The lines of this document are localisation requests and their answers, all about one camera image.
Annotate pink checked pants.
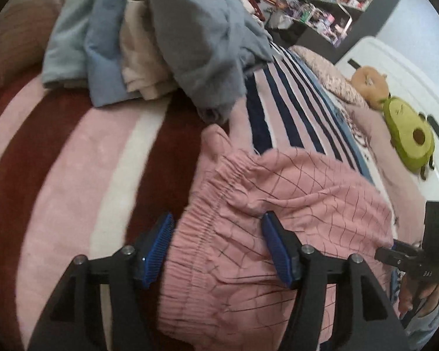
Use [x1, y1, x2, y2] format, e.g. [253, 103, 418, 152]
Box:
[157, 125, 393, 350]

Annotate person's right hand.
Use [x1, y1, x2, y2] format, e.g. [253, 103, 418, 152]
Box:
[398, 274, 439, 317]

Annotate grey right sleeve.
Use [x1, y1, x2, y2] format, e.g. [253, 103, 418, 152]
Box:
[405, 303, 439, 350]

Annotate green avocado plush toy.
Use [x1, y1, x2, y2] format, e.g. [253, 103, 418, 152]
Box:
[383, 97, 435, 181]

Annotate striped plush bed blanket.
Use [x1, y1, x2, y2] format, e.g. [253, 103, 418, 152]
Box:
[0, 48, 425, 350]

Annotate white headboard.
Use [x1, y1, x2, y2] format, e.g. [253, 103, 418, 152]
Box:
[336, 37, 439, 200]

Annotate brown plush toy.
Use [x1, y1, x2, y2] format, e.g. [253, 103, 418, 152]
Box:
[350, 66, 390, 111]

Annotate floral pink pillow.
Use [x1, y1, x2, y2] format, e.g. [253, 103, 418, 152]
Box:
[291, 45, 369, 109]

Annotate cream folded garment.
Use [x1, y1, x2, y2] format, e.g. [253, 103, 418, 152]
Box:
[119, 0, 178, 101]

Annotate dark cluttered shelf unit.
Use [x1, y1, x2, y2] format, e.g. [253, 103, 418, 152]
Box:
[265, 0, 400, 63]

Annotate light blue folded garment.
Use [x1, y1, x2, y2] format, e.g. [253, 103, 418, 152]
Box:
[42, 0, 141, 108]

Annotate beige pink rumpled duvet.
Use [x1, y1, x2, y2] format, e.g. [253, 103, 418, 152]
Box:
[0, 0, 61, 85]

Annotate grey-blue crumpled garment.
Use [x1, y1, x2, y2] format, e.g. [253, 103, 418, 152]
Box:
[149, 0, 273, 124]

